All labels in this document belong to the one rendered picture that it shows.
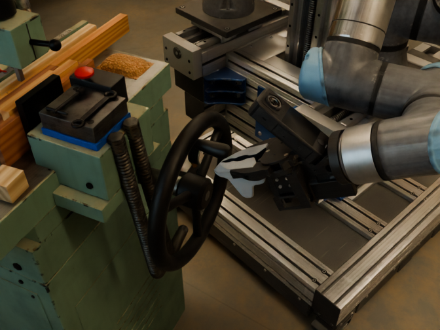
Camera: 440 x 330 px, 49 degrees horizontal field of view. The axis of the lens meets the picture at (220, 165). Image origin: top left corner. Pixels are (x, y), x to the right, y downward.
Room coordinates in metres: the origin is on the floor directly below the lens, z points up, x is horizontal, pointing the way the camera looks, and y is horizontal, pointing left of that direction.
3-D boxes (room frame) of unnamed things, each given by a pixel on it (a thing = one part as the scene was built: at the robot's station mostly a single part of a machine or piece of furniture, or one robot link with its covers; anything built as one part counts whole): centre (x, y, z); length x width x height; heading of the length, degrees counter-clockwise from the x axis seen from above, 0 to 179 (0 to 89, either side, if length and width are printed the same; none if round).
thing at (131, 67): (0.88, 0.20, 0.91); 0.10 x 0.07 x 0.02; 66
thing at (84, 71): (0.65, 0.21, 1.02); 0.03 x 0.03 x 0.01
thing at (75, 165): (0.61, 0.20, 0.91); 0.15 x 0.14 x 0.09; 156
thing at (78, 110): (0.61, 0.20, 0.99); 0.13 x 0.11 x 0.06; 156
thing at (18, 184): (0.51, 0.31, 0.92); 0.04 x 0.04 x 0.03; 69
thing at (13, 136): (0.68, 0.29, 0.93); 0.25 x 0.01 x 0.07; 156
